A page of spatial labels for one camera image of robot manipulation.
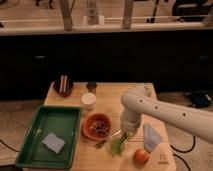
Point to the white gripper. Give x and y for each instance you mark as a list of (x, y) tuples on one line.
[(130, 128)]

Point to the green pepper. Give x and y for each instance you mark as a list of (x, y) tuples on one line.
[(123, 137)]

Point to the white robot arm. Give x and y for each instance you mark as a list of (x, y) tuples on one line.
[(136, 102)]

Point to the green plastic cup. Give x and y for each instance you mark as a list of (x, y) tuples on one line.
[(115, 147)]

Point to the small dark cup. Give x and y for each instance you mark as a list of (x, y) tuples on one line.
[(91, 87)]

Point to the orange bowl with contents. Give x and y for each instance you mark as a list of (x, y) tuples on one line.
[(96, 127)]

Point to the orange tomato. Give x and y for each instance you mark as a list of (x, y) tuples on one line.
[(141, 157)]

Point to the metal fork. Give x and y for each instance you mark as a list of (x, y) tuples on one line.
[(102, 142)]

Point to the white lidded container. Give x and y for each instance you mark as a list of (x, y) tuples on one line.
[(88, 100)]

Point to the green plastic tray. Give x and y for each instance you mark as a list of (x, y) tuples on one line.
[(64, 123)]

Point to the black bag on floor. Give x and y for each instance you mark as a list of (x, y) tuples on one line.
[(199, 99)]

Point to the dark plate with sticks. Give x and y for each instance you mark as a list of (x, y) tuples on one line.
[(63, 86)]

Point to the blue sponge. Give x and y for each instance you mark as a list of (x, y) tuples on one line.
[(54, 143)]

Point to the white remote device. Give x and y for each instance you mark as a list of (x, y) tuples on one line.
[(92, 12)]

